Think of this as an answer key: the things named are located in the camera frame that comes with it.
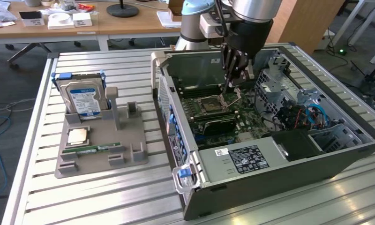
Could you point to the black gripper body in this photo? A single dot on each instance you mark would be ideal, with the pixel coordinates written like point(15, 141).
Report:
point(250, 35)

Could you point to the black graphics card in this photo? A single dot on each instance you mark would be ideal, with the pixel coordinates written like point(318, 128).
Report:
point(221, 126)

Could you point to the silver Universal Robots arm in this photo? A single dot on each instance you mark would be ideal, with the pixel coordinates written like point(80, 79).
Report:
point(193, 28)

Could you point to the metal socket cover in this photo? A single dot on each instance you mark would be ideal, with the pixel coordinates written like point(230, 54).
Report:
point(231, 99)

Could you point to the perforated metal drive cage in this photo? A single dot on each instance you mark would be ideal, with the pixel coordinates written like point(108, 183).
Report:
point(275, 93)

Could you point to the CPU socket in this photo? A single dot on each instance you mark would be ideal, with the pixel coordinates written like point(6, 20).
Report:
point(211, 103)

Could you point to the green motherboard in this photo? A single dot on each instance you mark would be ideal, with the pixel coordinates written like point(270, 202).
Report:
point(250, 117)

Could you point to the wooden cabinet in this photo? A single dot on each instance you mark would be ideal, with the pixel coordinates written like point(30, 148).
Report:
point(309, 23)

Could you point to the brown cardboard box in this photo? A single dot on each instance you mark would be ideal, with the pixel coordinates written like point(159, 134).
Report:
point(175, 7)

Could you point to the white paper stack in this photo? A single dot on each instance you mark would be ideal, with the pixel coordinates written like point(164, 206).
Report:
point(167, 20)

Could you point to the silver chipset heatsink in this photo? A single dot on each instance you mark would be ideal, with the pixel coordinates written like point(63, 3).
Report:
point(245, 137)

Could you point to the blue expansion slot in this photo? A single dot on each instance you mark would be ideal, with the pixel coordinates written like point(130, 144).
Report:
point(201, 137)

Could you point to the metal disk bay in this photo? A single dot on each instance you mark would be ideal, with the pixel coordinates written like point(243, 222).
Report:
point(334, 138)

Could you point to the grey power supply unit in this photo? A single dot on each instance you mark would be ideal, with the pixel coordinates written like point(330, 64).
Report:
point(215, 168)

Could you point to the black round lamp base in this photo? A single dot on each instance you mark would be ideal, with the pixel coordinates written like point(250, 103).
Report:
point(122, 10)

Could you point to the blue case latch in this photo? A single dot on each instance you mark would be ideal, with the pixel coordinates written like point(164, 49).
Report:
point(183, 173)

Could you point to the grey parts rack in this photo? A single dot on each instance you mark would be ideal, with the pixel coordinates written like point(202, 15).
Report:
point(110, 136)

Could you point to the hard disk in blue caddy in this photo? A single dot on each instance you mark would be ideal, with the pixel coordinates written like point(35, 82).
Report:
point(84, 100)

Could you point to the open grey PC case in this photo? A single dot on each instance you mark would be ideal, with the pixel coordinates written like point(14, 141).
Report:
point(269, 187)

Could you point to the plain white box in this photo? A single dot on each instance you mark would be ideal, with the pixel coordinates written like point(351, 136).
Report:
point(82, 20)

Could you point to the red small item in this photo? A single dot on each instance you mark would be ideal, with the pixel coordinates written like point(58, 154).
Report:
point(84, 7)

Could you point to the copper-topped CPU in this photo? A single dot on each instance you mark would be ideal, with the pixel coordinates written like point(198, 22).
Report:
point(78, 137)

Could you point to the white box with tape roll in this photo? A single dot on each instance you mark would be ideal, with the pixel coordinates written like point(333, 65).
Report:
point(60, 22)

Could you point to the white box with black top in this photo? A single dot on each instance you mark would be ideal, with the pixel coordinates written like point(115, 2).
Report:
point(31, 18)

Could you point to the grey cup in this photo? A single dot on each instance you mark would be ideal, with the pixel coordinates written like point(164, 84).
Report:
point(32, 2)

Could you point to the wooden desk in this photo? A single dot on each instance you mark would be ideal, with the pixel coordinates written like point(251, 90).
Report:
point(12, 31)

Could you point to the white label card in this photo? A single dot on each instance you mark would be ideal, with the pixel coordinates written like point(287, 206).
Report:
point(3, 24)

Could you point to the clear plastic bag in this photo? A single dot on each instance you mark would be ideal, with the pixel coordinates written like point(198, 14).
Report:
point(0, 11)

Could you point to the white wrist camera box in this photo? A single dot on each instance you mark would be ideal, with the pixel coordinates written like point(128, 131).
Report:
point(210, 27)

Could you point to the white desk frame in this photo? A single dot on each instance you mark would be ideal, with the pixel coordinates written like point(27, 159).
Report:
point(347, 22)

